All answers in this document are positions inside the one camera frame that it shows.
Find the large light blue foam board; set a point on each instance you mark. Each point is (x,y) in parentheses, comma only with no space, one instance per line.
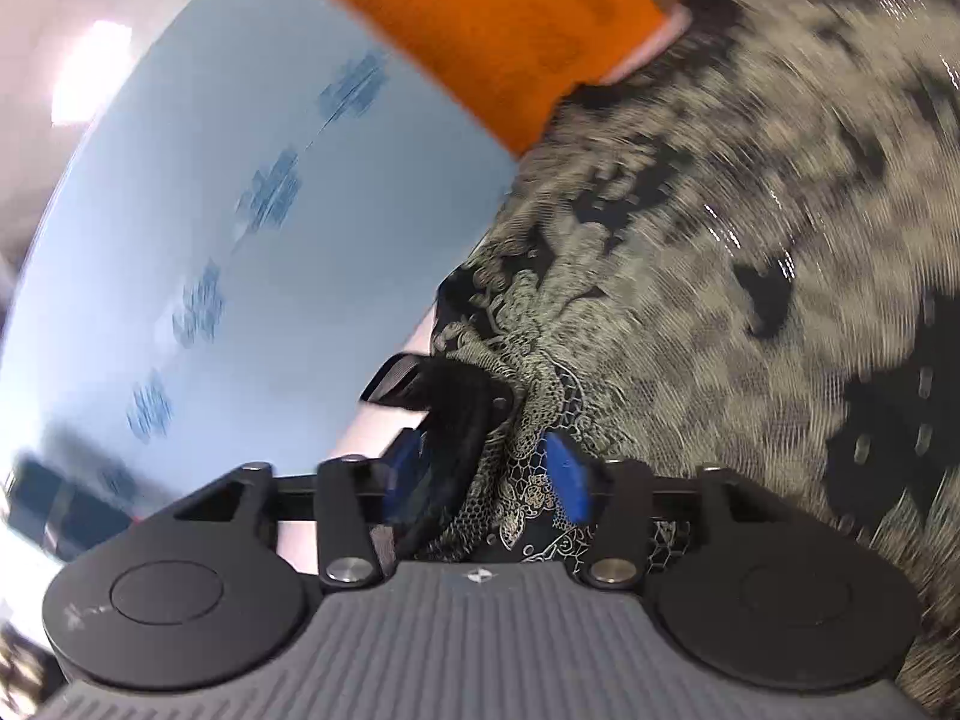
(300,240)

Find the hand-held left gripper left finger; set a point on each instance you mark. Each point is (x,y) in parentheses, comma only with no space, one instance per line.
(403,465)

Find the orange printed board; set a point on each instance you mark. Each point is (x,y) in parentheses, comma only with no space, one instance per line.
(465,15)

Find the dark blue cylindrical can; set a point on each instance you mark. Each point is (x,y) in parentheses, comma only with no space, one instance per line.
(67,506)

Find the black gold patterned garment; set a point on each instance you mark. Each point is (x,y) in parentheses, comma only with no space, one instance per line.
(712,277)

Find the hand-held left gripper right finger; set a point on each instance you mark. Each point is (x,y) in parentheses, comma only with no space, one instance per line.
(564,476)

